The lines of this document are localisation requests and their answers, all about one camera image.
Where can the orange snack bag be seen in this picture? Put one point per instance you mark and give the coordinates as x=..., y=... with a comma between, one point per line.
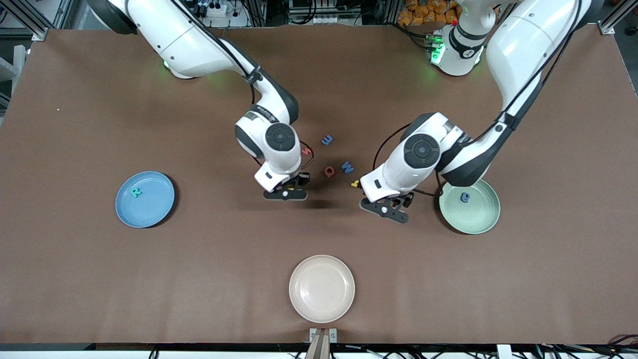
x=423, y=12

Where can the white power strip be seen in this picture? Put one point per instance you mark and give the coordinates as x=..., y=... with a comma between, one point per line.
x=217, y=9

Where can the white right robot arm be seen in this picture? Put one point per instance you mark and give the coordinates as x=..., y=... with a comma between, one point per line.
x=279, y=137

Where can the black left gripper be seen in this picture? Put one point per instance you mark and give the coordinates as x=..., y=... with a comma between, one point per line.
x=404, y=198

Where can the blue foam capital W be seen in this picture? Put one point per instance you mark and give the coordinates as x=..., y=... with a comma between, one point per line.
x=347, y=167

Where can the beige plate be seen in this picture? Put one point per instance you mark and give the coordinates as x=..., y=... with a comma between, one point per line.
x=321, y=289

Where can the aluminium frame profile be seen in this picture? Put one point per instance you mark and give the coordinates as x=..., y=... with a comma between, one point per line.
x=30, y=20
x=618, y=15

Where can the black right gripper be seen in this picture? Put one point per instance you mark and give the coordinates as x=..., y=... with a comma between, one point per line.
x=302, y=178

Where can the blue plate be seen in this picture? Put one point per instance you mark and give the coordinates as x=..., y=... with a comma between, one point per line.
x=149, y=207

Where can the metal table edge bracket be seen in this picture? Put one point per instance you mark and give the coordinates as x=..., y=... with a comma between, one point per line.
x=314, y=333

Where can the blue foam letter m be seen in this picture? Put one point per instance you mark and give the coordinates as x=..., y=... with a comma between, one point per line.
x=327, y=140

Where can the black equipment rack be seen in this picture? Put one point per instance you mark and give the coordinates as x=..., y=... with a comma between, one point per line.
x=324, y=10

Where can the white block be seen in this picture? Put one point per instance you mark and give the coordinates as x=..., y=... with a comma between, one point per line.
x=504, y=351

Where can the red foam letter Q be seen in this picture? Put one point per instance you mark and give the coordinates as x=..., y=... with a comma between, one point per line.
x=326, y=172

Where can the grey side fixture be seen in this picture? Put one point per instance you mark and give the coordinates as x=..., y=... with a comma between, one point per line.
x=7, y=70

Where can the green plate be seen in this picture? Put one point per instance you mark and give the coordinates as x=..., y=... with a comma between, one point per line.
x=473, y=217

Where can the teal foam letter R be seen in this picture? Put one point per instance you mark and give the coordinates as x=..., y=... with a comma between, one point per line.
x=135, y=192

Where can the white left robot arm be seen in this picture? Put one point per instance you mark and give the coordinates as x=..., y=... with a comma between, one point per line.
x=421, y=152

